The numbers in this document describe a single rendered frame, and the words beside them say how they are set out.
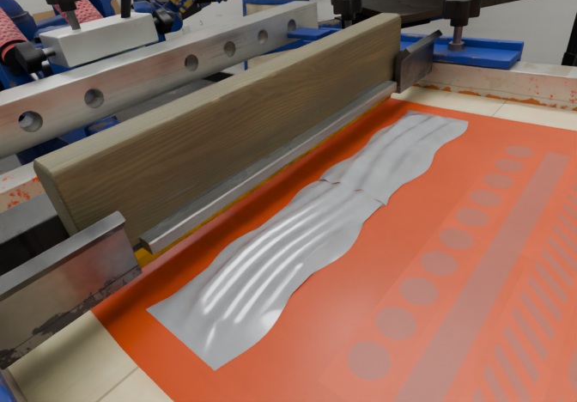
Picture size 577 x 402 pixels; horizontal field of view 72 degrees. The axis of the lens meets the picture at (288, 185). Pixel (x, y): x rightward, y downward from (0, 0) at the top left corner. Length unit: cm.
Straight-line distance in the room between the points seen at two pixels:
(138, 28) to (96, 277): 39
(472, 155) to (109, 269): 32
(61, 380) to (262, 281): 13
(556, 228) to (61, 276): 32
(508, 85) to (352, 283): 34
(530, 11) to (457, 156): 195
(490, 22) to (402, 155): 202
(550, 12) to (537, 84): 180
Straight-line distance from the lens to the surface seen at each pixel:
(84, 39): 55
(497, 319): 26
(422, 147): 40
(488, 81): 54
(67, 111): 49
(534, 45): 236
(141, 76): 52
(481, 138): 44
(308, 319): 25
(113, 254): 26
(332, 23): 115
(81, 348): 28
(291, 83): 34
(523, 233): 32
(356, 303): 26
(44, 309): 26
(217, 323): 25
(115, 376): 26
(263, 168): 31
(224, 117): 29
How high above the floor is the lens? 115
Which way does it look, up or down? 33 degrees down
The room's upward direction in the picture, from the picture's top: 7 degrees counter-clockwise
